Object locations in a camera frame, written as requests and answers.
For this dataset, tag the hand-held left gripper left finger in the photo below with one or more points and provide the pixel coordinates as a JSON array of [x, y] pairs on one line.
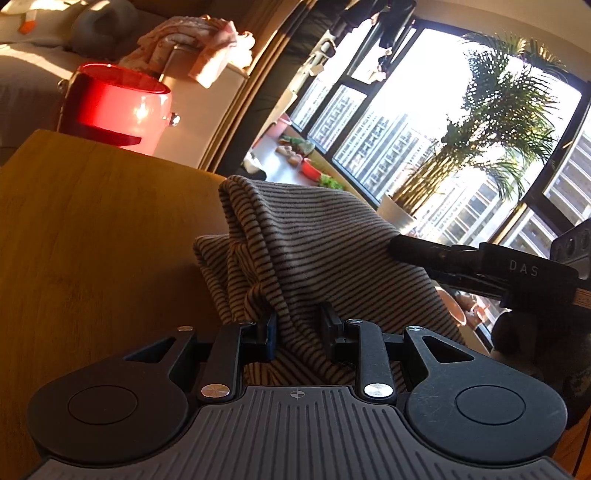
[[272, 337]]

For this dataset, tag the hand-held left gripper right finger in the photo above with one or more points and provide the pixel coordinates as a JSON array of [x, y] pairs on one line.
[[328, 332]]

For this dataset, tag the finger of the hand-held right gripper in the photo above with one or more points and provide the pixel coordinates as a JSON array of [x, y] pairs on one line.
[[475, 284], [429, 253]]

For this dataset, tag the brown striped sweater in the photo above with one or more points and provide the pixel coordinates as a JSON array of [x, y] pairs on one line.
[[300, 240]]

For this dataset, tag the hanging clothes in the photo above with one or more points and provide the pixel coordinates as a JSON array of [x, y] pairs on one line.
[[392, 27]]

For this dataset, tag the person's right hand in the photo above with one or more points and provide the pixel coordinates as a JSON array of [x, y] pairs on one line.
[[554, 350]]

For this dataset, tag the pink basin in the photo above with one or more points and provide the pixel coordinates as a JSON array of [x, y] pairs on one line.
[[455, 309]]

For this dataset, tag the potted palm in white pot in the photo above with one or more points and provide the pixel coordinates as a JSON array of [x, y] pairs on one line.
[[397, 212]]

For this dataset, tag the green leafy plant tray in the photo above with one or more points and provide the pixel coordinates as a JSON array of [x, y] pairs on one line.
[[332, 182]]

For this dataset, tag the small red bowl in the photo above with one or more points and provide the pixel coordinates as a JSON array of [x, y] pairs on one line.
[[310, 169]]

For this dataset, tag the small windowsill ornaments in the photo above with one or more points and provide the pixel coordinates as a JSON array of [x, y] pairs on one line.
[[295, 150]]

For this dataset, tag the beige curtain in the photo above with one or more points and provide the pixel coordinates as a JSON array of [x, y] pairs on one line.
[[244, 115]]

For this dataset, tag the dark curtain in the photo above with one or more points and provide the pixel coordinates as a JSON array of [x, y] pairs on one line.
[[304, 27]]

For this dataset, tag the red pot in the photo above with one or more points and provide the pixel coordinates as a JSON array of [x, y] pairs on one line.
[[111, 106]]

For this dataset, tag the pink cloth pile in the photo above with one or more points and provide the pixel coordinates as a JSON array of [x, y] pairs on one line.
[[184, 37]]

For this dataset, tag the beige sofa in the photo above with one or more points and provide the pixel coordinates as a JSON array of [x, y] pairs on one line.
[[27, 78]]

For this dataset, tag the grey pillow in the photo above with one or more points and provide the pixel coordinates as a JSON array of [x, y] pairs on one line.
[[104, 23]]

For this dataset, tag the white goose plush toy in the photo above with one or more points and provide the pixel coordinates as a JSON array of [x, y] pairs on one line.
[[27, 15]]

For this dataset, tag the black window frame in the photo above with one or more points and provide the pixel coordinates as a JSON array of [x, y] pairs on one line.
[[355, 87]]

